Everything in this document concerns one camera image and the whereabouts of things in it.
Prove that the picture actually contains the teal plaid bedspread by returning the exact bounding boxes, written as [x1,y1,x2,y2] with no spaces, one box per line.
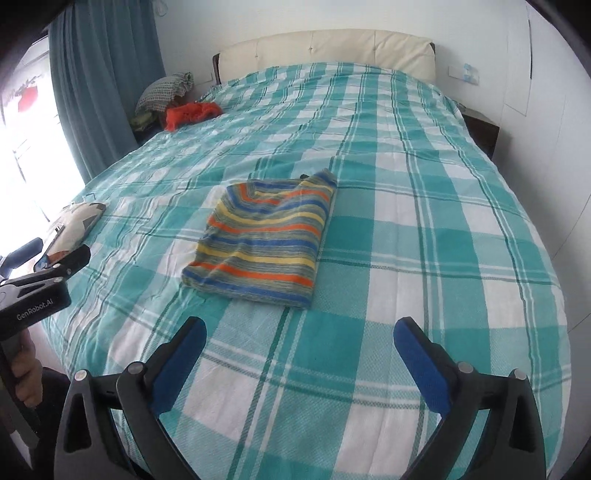
[39,62,573,480]

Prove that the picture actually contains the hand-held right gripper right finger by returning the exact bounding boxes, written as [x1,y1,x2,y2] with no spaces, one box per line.
[393,316,548,480]

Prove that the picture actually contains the orange cloth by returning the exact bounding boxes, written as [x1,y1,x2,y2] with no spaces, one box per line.
[165,102,225,131]

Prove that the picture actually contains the patterned cushion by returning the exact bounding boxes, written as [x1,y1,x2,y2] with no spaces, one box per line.
[46,200,107,264]

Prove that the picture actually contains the cream padded headboard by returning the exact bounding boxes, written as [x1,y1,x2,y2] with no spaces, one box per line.
[212,28,437,86]

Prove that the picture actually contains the striped knit sweater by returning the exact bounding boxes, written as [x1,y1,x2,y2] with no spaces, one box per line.
[181,168,338,311]

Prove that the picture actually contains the white wall socket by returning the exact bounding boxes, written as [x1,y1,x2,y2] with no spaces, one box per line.
[449,62,481,85]

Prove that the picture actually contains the person's left hand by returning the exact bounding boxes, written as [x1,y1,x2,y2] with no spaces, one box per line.
[9,330,44,409]

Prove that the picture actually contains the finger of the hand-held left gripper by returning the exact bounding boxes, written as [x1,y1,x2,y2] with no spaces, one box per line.
[0,237,51,278]
[0,244,92,289]

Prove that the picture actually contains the dark wooden nightstand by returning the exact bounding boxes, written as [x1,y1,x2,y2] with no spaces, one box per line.
[455,99,502,160]

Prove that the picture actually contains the grey checked cloth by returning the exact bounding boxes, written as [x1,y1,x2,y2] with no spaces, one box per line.
[135,71,195,114]

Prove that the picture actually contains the teal curtain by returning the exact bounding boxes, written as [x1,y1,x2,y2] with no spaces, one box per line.
[48,4,167,183]

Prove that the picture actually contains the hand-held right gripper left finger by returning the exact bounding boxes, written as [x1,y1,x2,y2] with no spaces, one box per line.
[55,316,208,480]

